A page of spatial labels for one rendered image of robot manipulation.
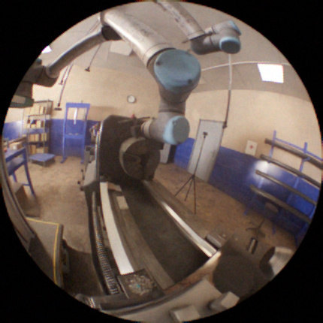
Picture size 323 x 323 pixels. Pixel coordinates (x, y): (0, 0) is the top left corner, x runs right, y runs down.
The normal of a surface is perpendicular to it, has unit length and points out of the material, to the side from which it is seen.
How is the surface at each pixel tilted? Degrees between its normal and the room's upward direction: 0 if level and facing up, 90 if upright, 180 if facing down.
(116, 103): 90
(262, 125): 90
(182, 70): 94
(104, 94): 90
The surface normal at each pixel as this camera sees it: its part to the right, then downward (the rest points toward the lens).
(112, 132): 0.51, 0.33
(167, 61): 0.00, 0.33
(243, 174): -0.83, -0.03
